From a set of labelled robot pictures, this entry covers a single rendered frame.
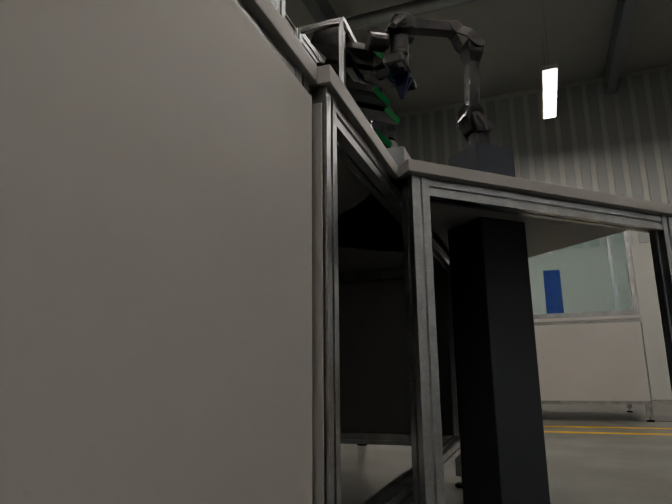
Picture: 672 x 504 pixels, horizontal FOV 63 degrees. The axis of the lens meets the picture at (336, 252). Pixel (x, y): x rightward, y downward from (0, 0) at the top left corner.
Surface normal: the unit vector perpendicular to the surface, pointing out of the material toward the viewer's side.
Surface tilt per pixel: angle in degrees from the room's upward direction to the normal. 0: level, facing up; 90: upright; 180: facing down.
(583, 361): 90
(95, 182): 90
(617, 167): 90
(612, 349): 90
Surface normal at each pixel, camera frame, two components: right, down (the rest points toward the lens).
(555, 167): -0.36, -0.21
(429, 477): 0.41, -0.21
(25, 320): 0.94, -0.08
